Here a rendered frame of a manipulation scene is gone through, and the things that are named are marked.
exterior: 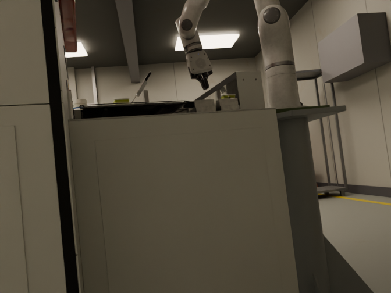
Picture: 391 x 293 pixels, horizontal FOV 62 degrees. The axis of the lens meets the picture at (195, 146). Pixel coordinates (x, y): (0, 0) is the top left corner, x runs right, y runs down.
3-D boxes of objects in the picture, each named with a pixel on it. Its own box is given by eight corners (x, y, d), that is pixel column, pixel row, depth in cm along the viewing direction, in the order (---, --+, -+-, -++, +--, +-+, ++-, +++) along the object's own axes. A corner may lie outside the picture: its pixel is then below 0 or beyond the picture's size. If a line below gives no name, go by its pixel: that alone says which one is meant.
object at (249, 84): (241, 112, 107) (236, 71, 108) (189, 133, 159) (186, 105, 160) (266, 111, 110) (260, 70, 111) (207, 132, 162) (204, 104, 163)
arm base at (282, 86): (292, 117, 143) (287, 77, 145) (320, 107, 125) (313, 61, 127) (253, 119, 138) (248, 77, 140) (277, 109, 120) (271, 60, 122)
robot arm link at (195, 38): (201, 39, 142) (201, 45, 151) (191, 10, 142) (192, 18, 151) (182, 45, 142) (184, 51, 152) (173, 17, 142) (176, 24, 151)
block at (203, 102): (195, 107, 122) (194, 99, 122) (192, 109, 125) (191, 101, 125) (214, 106, 124) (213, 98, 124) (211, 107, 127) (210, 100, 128)
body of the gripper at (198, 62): (186, 49, 142) (194, 74, 142) (206, 45, 146) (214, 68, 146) (181, 55, 149) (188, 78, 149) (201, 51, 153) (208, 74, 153)
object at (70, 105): (68, 120, 99) (65, 89, 100) (72, 136, 141) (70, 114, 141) (74, 119, 100) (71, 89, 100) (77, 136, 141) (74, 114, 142)
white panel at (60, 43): (49, 103, 64) (32, -90, 66) (68, 143, 141) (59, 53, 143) (66, 102, 65) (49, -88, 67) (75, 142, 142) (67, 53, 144)
